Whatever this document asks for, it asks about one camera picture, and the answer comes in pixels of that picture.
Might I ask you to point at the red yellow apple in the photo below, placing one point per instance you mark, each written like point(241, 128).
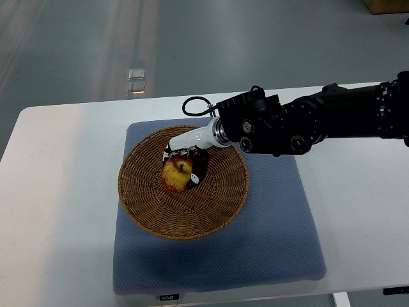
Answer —
point(176, 173)

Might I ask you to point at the white table leg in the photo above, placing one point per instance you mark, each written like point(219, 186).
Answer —
point(341, 299)

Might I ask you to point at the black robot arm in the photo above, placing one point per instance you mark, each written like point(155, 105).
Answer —
point(261, 125)

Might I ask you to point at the black table control panel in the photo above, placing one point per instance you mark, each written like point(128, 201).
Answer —
point(396, 291)

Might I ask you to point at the upper metal floor plate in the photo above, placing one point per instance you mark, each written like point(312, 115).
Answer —
point(136, 73)

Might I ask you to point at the blue grey cushion mat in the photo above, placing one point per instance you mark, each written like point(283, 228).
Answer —
point(272, 240)

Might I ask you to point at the lower metal floor plate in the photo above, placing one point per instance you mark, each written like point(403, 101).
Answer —
point(136, 86)

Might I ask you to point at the metal floor plate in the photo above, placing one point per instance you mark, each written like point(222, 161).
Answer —
point(136, 73)
point(136, 86)

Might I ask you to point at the brown wicker basket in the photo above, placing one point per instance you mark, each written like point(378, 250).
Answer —
point(189, 215)

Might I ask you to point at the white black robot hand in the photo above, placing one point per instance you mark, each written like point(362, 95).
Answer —
point(194, 144)

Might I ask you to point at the black label tag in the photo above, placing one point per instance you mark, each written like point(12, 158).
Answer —
point(169, 297)

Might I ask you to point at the wooden box corner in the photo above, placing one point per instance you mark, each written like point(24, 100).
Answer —
point(378, 7)

